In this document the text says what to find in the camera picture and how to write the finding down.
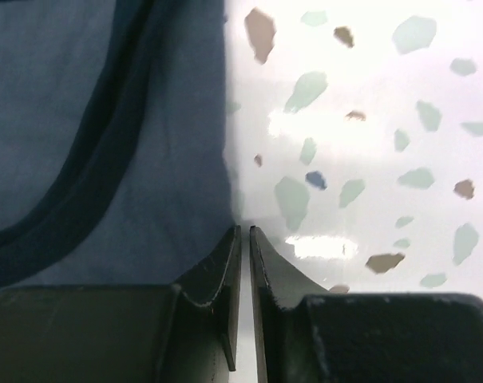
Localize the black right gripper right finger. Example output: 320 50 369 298
250 227 483 383

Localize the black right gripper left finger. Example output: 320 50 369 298
0 226 241 383

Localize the blue printed tank top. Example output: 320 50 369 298
0 1 234 291

